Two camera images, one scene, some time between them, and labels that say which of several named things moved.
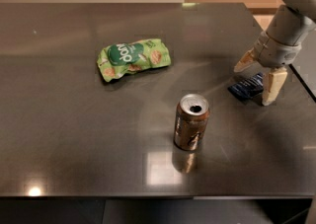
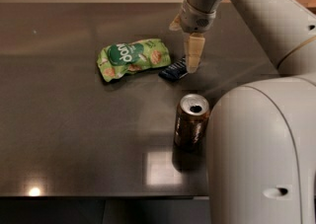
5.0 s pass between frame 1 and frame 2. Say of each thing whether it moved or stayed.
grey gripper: moved
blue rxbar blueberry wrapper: moved
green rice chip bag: stayed
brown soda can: stayed
